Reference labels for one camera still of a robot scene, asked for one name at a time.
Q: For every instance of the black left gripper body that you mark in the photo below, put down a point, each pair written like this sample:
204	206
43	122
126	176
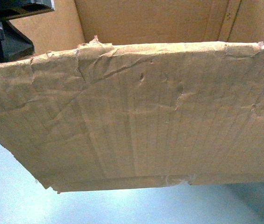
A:
14	45

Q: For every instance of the large cardboard box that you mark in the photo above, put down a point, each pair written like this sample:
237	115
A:
127	94

